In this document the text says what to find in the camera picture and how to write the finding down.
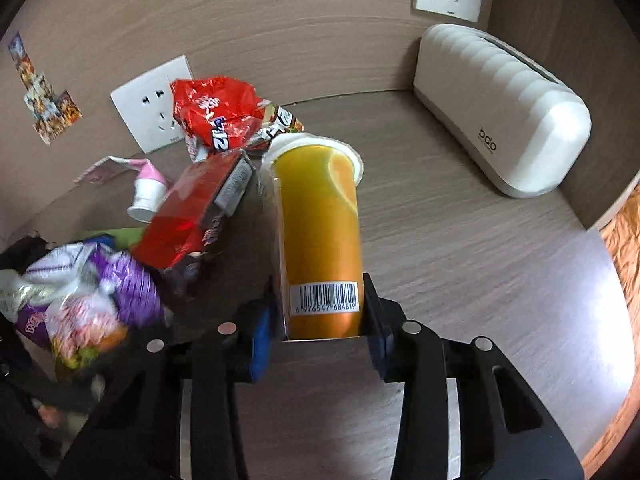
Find colourful wall stickers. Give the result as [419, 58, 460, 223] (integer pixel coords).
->
[8, 31, 83, 146]

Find red snack box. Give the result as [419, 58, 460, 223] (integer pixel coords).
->
[132, 150, 253, 281]

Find red crumpled snack bag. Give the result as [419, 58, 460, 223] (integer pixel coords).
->
[171, 75, 306, 162]

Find white tissue box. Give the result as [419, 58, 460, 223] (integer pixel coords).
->
[412, 23, 593, 199]

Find small pink yogurt bottle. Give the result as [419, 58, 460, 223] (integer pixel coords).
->
[126, 158, 167, 224]

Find orange bed cover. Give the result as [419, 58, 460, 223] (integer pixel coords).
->
[580, 195, 640, 480]

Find purple white snack bag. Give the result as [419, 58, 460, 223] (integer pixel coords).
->
[14, 241, 173, 384]

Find black trash bag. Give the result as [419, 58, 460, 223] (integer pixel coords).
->
[0, 232, 108, 476]

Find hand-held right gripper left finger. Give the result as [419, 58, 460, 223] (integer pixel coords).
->
[58, 298, 282, 480]

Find orange drink cup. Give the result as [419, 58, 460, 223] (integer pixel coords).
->
[262, 132, 365, 340]

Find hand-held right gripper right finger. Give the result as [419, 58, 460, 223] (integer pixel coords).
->
[361, 272, 586, 480]

